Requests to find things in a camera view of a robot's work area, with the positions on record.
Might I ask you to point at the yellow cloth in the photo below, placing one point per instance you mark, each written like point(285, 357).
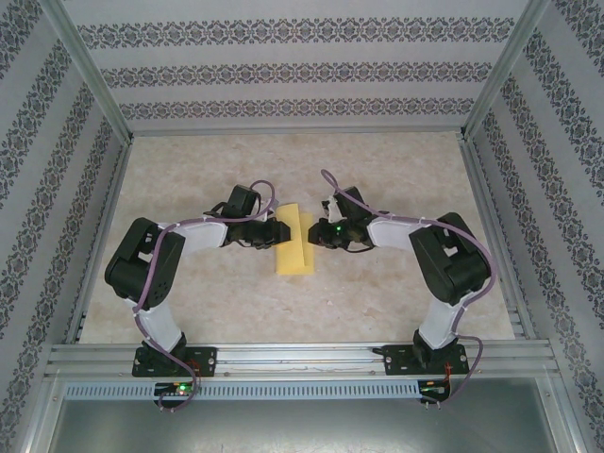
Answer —
point(290, 259)

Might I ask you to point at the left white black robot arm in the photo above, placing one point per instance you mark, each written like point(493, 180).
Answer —
point(165, 325)

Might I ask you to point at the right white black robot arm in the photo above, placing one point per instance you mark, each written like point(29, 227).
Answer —
point(391, 233)

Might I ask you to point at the grey sheet metal panel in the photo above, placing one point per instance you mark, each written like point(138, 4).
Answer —
point(302, 429)

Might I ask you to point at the aluminium frame beam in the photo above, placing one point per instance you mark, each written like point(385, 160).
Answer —
point(297, 131)

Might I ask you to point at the aluminium mounting rail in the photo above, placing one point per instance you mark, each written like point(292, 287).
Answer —
point(302, 358)

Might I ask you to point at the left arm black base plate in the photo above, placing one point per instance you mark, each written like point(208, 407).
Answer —
point(207, 361)

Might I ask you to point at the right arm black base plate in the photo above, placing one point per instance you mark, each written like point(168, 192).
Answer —
point(398, 361)

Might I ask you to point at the aluminium side rail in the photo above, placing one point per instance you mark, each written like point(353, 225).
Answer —
point(103, 236)
point(498, 236)

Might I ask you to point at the aluminium frame post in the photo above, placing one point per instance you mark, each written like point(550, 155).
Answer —
point(508, 61)
point(85, 61)

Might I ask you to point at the aluminium frame bar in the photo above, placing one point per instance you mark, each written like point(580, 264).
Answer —
point(564, 415)
point(45, 415)

